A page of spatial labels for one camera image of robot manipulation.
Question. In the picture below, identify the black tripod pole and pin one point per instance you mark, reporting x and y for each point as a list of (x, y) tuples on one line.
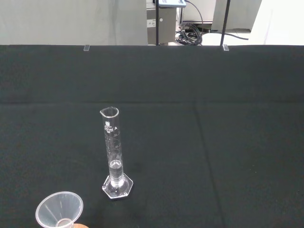
[(157, 23), (225, 22)]

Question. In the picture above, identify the clear plastic clip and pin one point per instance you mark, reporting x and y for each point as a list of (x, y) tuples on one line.
[(87, 48), (226, 48)]

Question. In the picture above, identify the black bench cloth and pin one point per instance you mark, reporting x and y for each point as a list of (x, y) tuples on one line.
[(213, 118)]

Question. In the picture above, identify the grey metal cabinet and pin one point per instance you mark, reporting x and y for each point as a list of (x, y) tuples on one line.
[(166, 26)]

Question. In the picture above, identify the grey-blue device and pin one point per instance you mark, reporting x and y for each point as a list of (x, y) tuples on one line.
[(172, 2)]

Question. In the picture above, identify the clear plastic funnel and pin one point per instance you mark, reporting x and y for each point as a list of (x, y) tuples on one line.
[(52, 209)]

